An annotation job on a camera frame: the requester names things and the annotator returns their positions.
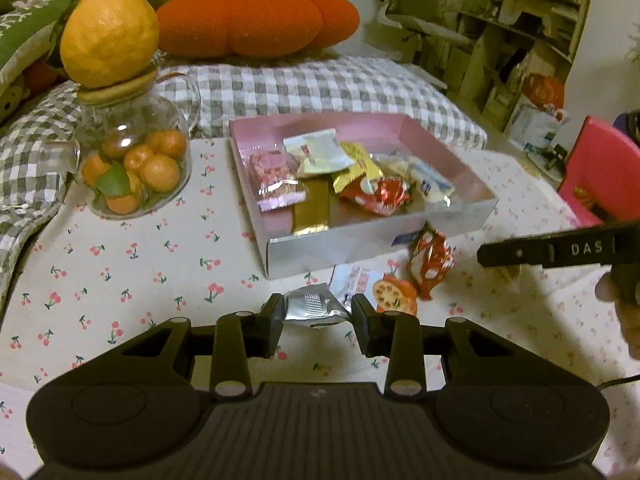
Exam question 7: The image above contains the office chair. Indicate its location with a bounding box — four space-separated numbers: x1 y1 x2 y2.
375 0 472 63

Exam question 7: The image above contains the black cable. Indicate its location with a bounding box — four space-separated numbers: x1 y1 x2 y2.
595 374 640 392

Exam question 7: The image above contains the white plastic bag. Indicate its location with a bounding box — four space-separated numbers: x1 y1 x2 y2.
504 95 572 153

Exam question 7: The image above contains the person's right hand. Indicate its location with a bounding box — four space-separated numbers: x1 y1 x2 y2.
595 275 640 356

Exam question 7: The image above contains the small red plush fruit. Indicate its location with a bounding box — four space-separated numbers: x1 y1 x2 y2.
22 57 66 95

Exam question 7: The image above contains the golden brown snack packet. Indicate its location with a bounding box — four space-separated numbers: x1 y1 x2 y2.
292 180 332 236

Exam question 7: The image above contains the pink lined cardboard box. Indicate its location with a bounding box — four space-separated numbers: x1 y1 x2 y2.
229 113 500 281

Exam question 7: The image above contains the green pillow white pattern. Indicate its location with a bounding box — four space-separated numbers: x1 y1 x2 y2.
0 0 76 83

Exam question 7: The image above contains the red and white foil packet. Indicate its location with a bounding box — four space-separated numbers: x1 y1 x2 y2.
340 176 412 217

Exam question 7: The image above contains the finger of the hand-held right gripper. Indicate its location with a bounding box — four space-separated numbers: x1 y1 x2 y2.
476 235 551 268

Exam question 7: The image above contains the yellow snack packet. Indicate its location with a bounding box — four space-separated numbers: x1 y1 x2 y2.
339 141 382 196

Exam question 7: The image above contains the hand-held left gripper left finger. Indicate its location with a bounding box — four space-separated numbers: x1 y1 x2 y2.
121 293 287 402

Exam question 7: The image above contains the pile of small oranges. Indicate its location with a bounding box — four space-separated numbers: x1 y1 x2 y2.
81 130 188 215

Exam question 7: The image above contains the glass pitcher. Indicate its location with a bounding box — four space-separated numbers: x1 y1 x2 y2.
45 72 202 220

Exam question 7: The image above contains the white beige snack packet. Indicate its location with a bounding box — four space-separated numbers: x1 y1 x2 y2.
283 129 353 177

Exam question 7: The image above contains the brown plush toy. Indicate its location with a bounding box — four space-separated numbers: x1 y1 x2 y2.
0 82 31 123

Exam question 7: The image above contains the grey checked blanket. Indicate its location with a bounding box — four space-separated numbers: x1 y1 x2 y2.
0 82 83 301

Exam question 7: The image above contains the cork lid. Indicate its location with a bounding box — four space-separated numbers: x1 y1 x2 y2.
75 62 159 106

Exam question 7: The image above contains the silver foil snack packet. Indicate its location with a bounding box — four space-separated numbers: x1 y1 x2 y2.
282 284 352 329

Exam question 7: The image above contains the white bread packet blue print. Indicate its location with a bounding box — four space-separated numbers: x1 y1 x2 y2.
392 156 457 207

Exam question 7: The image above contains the cherry print bed sheet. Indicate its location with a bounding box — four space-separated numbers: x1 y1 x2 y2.
0 137 640 411

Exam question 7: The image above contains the orange pumpkin shaped cushion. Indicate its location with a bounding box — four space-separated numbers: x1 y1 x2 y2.
155 0 361 58

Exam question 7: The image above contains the grey checked pillow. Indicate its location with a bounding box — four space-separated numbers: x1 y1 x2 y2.
152 54 488 150

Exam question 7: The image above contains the small orange snack packet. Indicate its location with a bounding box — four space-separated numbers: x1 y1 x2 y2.
370 275 419 317

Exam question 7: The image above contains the orange white barcode packet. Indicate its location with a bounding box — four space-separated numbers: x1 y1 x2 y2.
330 265 386 307

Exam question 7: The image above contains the wooden shelf unit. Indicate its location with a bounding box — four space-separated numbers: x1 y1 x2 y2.
442 0 597 128

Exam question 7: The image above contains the pink plastic stool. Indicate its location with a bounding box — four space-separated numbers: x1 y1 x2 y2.
556 116 640 227

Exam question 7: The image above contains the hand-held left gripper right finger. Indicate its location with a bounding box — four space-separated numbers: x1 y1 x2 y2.
351 293 507 399

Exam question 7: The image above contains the large yellow orange citrus fruit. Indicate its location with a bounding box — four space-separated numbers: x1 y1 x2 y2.
60 0 160 90

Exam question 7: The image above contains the orange printed box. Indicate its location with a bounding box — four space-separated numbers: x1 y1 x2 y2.
522 72 566 110

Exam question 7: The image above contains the pink flowered cake packet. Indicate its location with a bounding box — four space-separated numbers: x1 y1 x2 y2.
248 150 308 213

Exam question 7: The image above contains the red packet with white print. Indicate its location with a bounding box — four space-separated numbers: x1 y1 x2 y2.
407 227 457 302

